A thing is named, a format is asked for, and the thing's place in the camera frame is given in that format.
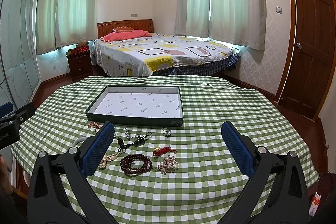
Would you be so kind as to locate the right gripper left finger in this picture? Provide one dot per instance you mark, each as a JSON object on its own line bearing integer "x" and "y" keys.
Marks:
{"x": 59, "y": 191}

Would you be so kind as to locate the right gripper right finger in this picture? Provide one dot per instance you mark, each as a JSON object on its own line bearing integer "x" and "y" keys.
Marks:
{"x": 287, "y": 201}

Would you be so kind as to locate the white jade bangle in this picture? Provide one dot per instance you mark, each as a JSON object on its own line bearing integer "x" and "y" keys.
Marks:
{"x": 77, "y": 141}

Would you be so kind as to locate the silver rhinestone hair clip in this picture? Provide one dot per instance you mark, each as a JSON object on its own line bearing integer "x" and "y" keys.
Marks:
{"x": 127, "y": 133}

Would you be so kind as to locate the black tassel pendant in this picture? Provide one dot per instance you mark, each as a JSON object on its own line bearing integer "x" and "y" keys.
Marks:
{"x": 139, "y": 141}

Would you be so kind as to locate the red cord gold charm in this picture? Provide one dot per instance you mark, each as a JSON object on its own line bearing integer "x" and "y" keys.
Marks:
{"x": 158, "y": 151}

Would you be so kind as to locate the pearl crystal brooch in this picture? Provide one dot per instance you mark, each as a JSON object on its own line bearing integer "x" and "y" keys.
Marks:
{"x": 168, "y": 165}

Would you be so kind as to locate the dark green jewelry tray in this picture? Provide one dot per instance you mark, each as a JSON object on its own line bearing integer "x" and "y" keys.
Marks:
{"x": 131, "y": 105}

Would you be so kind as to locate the person's left hand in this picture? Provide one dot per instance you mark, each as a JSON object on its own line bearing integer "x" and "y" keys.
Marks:
{"x": 4, "y": 177}

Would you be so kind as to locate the glass wardrobe door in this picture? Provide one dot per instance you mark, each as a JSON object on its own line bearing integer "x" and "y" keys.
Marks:
{"x": 19, "y": 70}

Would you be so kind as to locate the dark wooden nightstand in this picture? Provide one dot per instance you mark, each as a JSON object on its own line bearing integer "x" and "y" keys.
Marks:
{"x": 80, "y": 65}

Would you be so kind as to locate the red box on nightstand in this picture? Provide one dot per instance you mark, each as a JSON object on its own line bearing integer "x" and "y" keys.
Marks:
{"x": 77, "y": 50}

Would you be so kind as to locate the brown wooden door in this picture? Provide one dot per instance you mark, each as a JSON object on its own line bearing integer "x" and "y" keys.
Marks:
{"x": 310, "y": 61}

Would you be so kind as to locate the wooden headboard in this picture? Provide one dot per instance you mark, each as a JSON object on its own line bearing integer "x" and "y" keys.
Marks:
{"x": 137, "y": 24}

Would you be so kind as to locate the left window curtain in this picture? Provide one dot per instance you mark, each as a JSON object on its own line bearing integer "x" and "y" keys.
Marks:
{"x": 61, "y": 23}

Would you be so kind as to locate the pink pillow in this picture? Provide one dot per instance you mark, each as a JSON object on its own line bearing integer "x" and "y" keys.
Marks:
{"x": 121, "y": 36}

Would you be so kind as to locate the patterned orange cushion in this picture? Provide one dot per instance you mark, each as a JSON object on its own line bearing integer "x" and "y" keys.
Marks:
{"x": 123, "y": 29}

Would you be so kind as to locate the bed with patterned cover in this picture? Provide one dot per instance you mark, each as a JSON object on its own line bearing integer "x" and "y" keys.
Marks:
{"x": 164, "y": 55}

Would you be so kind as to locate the wall light switch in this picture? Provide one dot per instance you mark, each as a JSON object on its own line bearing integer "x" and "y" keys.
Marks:
{"x": 279, "y": 10}

